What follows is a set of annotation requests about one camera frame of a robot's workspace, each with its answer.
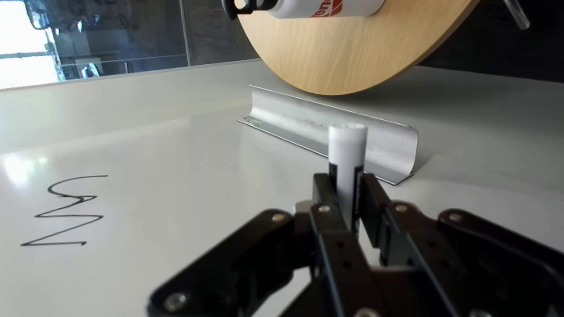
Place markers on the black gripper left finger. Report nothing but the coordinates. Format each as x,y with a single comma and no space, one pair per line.
257,259

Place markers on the white bottle with black lid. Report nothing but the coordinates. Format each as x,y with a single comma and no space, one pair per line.
301,7

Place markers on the chrome table leg base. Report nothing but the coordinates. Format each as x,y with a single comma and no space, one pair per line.
516,12

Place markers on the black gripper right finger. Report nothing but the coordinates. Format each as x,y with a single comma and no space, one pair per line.
472,264

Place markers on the silver whiteboard marker tray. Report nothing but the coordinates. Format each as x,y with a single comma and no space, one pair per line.
303,121

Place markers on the round wooden table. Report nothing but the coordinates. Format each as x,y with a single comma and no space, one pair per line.
347,54

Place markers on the black and white whiteboard marker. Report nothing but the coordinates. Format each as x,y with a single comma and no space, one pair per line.
345,155

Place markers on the large white board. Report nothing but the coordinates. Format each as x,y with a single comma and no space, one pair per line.
111,185

